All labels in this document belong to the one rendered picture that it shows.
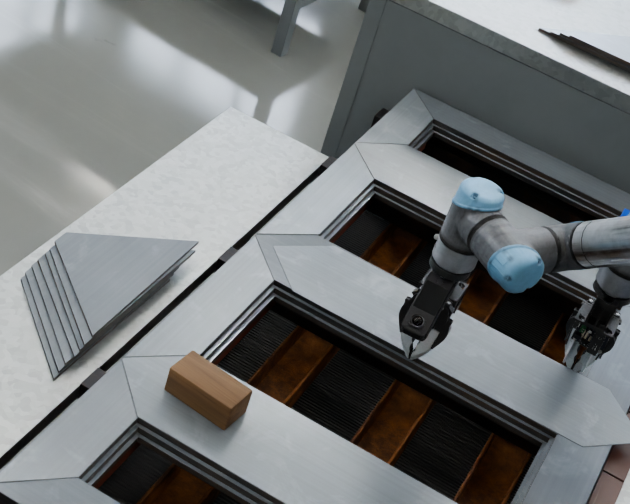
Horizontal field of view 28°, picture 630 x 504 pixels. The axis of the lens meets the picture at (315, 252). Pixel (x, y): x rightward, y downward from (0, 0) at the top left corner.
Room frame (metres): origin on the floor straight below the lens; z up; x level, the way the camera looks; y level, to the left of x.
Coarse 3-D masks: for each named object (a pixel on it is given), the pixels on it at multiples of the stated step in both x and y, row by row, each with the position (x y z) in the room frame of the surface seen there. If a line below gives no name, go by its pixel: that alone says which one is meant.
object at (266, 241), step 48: (480, 144) 2.49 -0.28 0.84; (384, 192) 2.18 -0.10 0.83; (576, 192) 2.42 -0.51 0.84; (288, 240) 1.90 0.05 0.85; (288, 288) 1.76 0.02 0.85; (576, 288) 2.07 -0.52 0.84; (432, 384) 1.67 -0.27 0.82; (144, 432) 1.33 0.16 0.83; (528, 432) 1.62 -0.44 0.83; (96, 480) 1.22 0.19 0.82; (240, 480) 1.29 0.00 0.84; (528, 480) 1.50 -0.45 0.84
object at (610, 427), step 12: (612, 396) 1.76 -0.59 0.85; (600, 408) 1.72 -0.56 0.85; (612, 408) 1.73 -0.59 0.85; (600, 420) 1.69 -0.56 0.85; (612, 420) 1.70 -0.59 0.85; (624, 420) 1.71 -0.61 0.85; (588, 432) 1.65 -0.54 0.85; (600, 432) 1.66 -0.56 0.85; (612, 432) 1.67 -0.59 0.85; (624, 432) 1.68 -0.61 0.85; (588, 444) 1.62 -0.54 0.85; (600, 444) 1.63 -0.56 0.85; (612, 444) 1.64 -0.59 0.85
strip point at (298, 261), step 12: (276, 252) 1.85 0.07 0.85; (288, 252) 1.86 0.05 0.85; (300, 252) 1.87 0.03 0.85; (312, 252) 1.88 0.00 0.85; (324, 252) 1.90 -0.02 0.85; (288, 264) 1.83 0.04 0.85; (300, 264) 1.84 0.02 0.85; (312, 264) 1.85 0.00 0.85; (288, 276) 1.79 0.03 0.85; (300, 276) 1.80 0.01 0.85
